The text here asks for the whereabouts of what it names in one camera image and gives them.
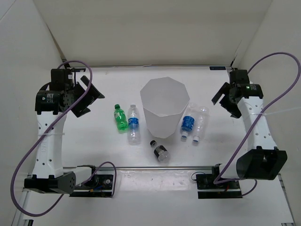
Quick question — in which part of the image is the white plastic bin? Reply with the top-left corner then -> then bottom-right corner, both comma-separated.
140,77 -> 190,138

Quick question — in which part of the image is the small black labelled bottle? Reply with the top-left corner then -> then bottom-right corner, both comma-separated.
150,140 -> 169,162

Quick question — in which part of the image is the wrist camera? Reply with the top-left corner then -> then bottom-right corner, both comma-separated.
49,68 -> 86,91
230,70 -> 250,86

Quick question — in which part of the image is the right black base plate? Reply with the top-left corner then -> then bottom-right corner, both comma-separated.
191,165 -> 242,199

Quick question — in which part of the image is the clear unlabelled plastic bottle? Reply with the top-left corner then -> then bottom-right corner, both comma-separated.
192,106 -> 210,144

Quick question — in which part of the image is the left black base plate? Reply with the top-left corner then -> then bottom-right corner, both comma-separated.
69,172 -> 115,198

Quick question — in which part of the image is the clear bottle blue wrap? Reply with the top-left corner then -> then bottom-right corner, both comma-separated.
181,103 -> 197,139

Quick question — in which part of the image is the clear bottle blue label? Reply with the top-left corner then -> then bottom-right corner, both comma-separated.
127,104 -> 141,145

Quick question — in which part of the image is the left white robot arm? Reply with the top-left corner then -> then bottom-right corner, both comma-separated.
24,76 -> 99,194

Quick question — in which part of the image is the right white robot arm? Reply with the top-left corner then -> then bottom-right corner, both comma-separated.
211,82 -> 287,188

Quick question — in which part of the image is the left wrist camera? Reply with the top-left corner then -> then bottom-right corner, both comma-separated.
49,68 -> 86,91

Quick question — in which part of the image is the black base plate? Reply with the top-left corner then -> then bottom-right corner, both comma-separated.
69,172 -> 115,198
191,165 -> 242,199

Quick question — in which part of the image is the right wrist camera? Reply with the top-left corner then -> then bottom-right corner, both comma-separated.
230,70 -> 250,86

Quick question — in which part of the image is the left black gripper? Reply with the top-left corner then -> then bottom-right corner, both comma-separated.
66,76 -> 104,117

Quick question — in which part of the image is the aluminium frame rail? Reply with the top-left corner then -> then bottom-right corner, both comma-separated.
27,166 -> 223,176

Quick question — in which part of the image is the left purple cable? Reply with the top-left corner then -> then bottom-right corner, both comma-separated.
10,60 -> 122,216

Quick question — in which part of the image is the green plastic soda bottle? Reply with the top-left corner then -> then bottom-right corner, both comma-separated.
114,104 -> 128,133

